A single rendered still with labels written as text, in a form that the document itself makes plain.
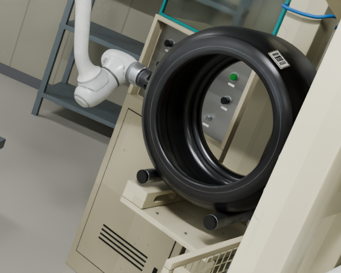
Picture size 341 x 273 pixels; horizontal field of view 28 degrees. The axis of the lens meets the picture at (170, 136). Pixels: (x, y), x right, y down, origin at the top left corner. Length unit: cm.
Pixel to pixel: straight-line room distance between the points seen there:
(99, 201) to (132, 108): 47
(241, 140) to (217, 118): 45
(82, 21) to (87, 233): 108
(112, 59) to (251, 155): 72
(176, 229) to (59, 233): 154
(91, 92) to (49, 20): 304
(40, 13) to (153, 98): 363
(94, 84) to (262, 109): 68
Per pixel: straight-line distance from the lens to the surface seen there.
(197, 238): 212
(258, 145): 233
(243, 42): 196
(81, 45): 260
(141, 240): 302
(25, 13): 571
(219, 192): 199
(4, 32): 580
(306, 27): 226
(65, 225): 369
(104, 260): 317
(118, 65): 268
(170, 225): 214
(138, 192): 216
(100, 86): 263
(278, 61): 192
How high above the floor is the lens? 167
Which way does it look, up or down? 17 degrees down
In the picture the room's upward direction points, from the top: 21 degrees clockwise
